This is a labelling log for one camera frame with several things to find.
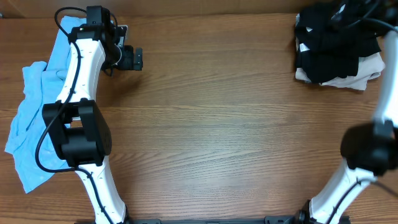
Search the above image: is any light blue t-shirt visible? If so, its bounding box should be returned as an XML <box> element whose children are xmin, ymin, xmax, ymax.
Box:
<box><xmin>5</xmin><ymin>31</ymin><xmax>71</xmax><ymax>194</ymax></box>

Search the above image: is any black t-shirt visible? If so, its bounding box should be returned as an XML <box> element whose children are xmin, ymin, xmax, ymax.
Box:
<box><xmin>295</xmin><ymin>1</ymin><xmax>381</xmax><ymax>57</ymax></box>

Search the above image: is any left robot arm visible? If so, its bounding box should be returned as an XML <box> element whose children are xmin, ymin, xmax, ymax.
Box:
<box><xmin>39</xmin><ymin>6</ymin><xmax>143</xmax><ymax>223</ymax></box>

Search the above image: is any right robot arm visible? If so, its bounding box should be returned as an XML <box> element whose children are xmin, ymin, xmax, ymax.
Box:
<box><xmin>290</xmin><ymin>1</ymin><xmax>397</xmax><ymax>223</ymax></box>

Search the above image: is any folded black garment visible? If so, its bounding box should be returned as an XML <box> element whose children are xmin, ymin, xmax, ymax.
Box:
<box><xmin>295</xmin><ymin>50</ymin><xmax>359</xmax><ymax>83</ymax></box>

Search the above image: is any folded white garment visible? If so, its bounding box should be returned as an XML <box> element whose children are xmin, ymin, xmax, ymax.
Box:
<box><xmin>295</xmin><ymin>53</ymin><xmax>385</xmax><ymax>91</ymax></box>

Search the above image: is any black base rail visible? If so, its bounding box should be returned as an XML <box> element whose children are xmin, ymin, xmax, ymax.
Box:
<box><xmin>124</xmin><ymin>215</ymin><xmax>295</xmax><ymax>224</ymax></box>

